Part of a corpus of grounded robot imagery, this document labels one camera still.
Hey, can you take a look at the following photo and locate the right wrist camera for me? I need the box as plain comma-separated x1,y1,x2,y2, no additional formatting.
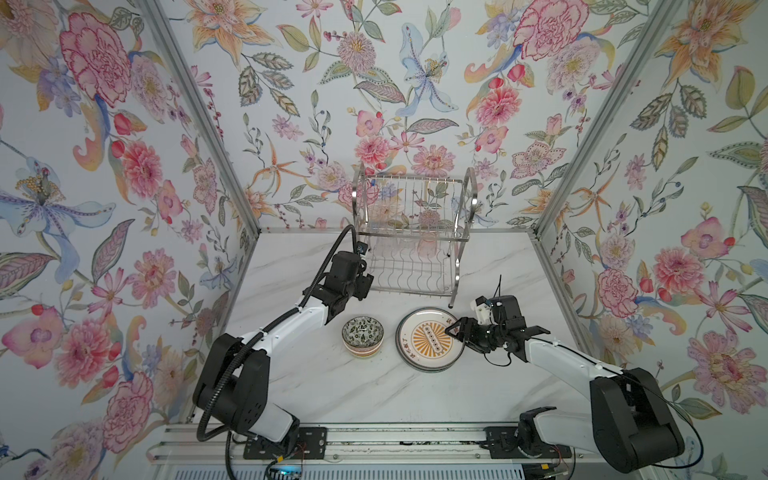
471,296,493,325

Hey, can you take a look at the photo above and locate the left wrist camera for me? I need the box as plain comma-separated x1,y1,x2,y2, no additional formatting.
354,240,369,257

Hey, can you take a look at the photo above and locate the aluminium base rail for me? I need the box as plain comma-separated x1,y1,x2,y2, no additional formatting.
147,423,610,479

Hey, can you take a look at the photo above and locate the patterned plate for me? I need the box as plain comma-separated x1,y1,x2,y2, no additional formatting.
395,308,464,373

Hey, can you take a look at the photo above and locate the pink tinted glass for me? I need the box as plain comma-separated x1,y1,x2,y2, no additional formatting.
416,233,439,260

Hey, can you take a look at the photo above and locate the black corrugated cable left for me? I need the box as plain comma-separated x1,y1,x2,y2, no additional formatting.
195,224,359,480

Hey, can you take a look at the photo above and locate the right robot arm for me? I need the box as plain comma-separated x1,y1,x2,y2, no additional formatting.
445,295,685,474

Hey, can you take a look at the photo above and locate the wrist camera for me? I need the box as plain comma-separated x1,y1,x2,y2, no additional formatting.
471,296,493,325
354,240,369,257

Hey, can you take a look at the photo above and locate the red patterned bowl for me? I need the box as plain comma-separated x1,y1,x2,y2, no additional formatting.
341,316,384,350

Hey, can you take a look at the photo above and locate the chrome two-tier dish rack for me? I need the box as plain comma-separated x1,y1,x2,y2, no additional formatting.
352,168,479,308

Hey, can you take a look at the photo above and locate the orange white bowl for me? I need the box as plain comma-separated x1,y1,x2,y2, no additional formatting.
345,346,380,359

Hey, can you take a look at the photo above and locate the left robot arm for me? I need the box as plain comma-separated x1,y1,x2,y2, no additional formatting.
193,251,373,452

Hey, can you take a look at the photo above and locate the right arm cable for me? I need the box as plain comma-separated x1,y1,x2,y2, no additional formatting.
482,275,706,470

